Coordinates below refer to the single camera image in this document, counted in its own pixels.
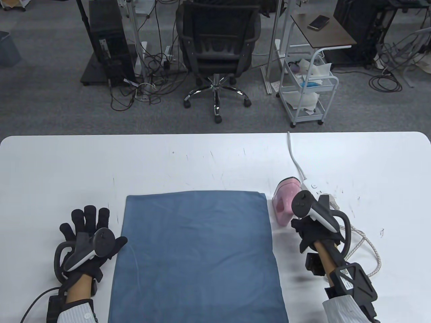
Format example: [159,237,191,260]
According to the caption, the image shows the person's right hand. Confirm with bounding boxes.
[291,217,346,253]

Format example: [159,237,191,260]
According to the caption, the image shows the person's left hand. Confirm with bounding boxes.
[60,205,128,283]

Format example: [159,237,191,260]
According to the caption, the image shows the pink electric iron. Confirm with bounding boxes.
[272,177,302,226]

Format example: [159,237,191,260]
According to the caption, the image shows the braided iron cord with plug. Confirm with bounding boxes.
[328,193,382,278]

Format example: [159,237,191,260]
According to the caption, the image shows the blue pillowcase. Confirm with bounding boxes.
[108,191,289,323]

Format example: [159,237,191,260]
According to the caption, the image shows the person's right forearm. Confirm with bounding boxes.
[313,241,374,323]

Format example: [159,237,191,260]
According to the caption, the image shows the person's left forearm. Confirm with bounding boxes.
[56,274,96,323]

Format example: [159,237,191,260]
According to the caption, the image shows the grey white left hand controller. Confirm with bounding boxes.
[54,228,117,283]

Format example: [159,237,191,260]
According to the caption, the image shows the grey white hand controller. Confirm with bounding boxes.
[291,190,352,259]
[54,228,117,283]

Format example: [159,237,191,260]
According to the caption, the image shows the grey white right hand controller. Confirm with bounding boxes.
[291,190,352,259]

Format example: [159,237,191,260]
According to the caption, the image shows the white table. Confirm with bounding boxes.
[0,132,431,323]

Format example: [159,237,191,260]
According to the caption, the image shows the white rolling cart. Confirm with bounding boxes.
[276,47,339,128]

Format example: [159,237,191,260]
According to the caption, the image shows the pile of white papers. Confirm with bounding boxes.
[286,88,320,115]

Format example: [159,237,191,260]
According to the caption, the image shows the black floor stand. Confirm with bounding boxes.
[76,0,111,87]

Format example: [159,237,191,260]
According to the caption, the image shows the crumpled white paper sheets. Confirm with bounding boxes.
[296,58,333,80]

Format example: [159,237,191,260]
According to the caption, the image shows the black computer tower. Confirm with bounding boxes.
[88,0,137,87]
[333,0,388,61]

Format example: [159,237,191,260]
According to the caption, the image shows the brown side table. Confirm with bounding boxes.
[290,13,357,49]

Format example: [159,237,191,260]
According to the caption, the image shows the smartphone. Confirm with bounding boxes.
[307,15,330,31]

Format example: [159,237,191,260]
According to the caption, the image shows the black office chair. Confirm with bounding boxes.
[175,0,261,124]

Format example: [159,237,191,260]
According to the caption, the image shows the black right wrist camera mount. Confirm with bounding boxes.
[305,252,378,320]

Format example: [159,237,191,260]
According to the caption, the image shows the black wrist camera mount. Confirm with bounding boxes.
[305,252,378,320]
[47,281,98,323]

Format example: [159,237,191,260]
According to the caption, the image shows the white power strip cable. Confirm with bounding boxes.
[287,131,307,182]

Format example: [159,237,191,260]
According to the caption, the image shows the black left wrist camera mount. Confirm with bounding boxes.
[47,281,98,323]

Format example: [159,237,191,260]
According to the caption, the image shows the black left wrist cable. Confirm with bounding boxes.
[20,287,61,323]

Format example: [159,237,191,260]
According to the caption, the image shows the tangle of black floor cables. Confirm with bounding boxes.
[110,50,189,111]

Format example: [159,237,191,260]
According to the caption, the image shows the coiled black cable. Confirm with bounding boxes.
[369,72,403,93]

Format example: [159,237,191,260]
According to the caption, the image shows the white metal frame post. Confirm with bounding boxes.
[126,0,147,79]
[262,0,291,95]

